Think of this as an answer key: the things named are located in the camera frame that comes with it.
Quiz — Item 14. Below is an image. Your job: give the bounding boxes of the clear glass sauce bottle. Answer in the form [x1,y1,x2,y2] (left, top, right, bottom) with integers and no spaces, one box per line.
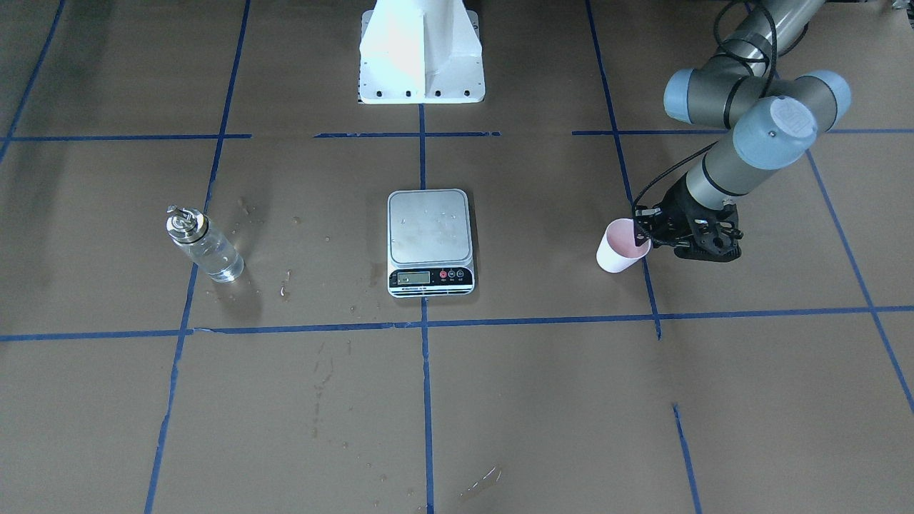
[164,205,245,283]

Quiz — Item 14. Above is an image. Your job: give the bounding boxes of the pink paper cup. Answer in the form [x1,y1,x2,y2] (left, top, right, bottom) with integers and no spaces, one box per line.
[596,218,653,273]

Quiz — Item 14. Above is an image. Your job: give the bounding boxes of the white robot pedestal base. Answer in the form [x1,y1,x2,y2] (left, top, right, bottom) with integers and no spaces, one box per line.
[357,1,486,105]

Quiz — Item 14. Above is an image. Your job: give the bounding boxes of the silver digital kitchen scale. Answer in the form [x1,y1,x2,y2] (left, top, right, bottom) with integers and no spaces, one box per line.
[386,188,476,298]

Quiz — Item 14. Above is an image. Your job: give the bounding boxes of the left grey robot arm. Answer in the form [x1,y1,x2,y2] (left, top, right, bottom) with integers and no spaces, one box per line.
[631,1,853,261]

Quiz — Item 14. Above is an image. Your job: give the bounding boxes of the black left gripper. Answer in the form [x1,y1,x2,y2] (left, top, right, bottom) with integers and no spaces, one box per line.
[631,176,729,248]

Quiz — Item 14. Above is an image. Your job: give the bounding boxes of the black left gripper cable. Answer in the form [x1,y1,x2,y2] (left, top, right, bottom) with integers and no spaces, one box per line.
[631,0,779,215]

